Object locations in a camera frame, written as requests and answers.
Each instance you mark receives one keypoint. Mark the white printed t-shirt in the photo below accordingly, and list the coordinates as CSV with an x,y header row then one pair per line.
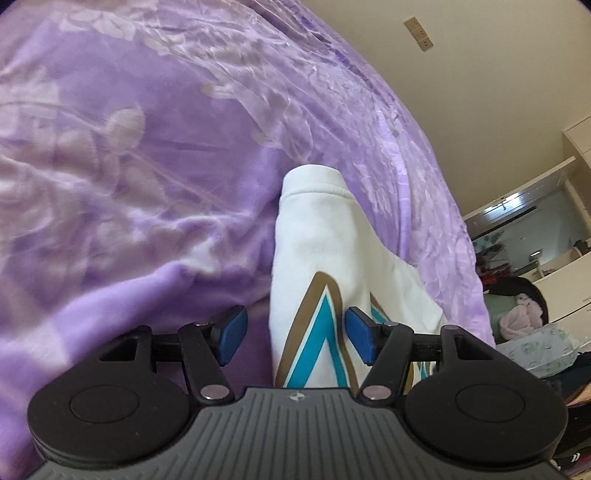
x,y
314,240

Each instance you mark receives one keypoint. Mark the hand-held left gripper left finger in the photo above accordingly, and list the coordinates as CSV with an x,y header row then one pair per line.
x,y
233,334

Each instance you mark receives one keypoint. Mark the beige wall outlet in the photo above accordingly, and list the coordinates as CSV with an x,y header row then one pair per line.
x,y
419,33

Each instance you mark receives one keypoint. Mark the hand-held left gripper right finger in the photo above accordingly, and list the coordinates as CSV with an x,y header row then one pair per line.
x,y
362,334

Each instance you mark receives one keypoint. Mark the dark chair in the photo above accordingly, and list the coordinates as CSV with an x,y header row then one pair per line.
x,y
508,288

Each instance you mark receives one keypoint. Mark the pale floral cloth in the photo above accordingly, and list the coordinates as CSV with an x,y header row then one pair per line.
x,y
545,346

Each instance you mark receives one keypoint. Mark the pink cloth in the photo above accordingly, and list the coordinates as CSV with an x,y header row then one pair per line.
x,y
521,316

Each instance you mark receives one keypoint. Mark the white desk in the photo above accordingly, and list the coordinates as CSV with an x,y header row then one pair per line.
x,y
565,286

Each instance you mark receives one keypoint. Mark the purple floral bedspread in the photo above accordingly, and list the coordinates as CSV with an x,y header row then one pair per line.
x,y
138,184

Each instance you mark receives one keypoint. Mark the white wardrobe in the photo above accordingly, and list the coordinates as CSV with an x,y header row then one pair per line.
x,y
579,143

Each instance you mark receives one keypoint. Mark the dark clothes pile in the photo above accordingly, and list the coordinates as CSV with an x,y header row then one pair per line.
x,y
572,392

